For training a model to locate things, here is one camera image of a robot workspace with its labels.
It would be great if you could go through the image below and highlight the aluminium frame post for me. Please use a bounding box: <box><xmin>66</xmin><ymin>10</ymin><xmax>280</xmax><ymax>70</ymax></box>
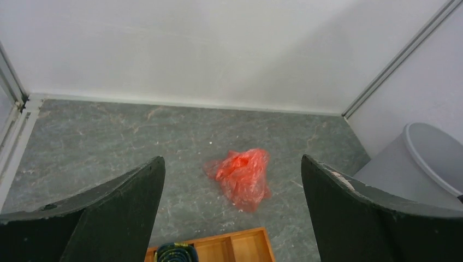
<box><xmin>342</xmin><ymin>0</ymin><xmax>462</xmax><ymax>120</ymax></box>
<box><xmin>1</xmin><ymin>46</ymin><xmax>43</xmax><ymax>209</ymax></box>

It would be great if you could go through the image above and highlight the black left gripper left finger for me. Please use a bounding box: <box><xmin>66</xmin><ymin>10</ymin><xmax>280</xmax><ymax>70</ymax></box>
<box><xmin>1</xmin><ymin>156</ymin><xmax>166</xmax><ymax>261</ymax></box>

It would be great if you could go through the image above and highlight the orange wooden compartment tray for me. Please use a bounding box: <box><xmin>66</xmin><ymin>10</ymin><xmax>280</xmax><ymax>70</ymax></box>
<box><xmin>144</xmin><ymin>227</ymin><xmax>276</xmax><ymax>262</ymax></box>

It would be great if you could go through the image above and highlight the red plastic trash bag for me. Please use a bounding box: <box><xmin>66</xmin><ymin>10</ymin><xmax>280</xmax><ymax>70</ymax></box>
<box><xmin>203</xmin><ymin>148</ymin><xmax>271</xmax><ymax>212</ymax></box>

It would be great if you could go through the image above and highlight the aluminium frame post right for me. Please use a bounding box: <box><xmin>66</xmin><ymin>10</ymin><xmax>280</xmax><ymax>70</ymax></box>
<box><xmin>342</xmin><ymin>0</ymin><xmax>462</xmax><ymax>120</ymax></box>

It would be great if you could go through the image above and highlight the grey plastic trash bin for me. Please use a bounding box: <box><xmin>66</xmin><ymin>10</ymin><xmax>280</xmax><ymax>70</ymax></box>
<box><xmin>354</xmin><ymin>123</ymin><xmax>462</xmax><ymax>210</ymax></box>

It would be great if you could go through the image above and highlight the aluminium frame post left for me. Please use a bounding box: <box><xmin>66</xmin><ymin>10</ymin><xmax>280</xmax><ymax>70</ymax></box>
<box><xmin>1</xmin><ymin>46</ymin><xmax>43</xmax><ymax>209</ymax></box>

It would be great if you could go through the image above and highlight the dark rolled sock top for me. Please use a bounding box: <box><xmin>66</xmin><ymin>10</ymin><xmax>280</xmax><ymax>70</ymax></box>
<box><xmin>154</xmin><ymin>243</ymin><xmax>199</xmax><ymax>262</ymax></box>

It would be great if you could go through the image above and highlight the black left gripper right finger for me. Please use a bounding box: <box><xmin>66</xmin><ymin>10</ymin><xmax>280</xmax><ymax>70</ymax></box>
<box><xmin>301</xmin><ymin>155</ymin><xmax>462</xmax><ymax>261</ymax></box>

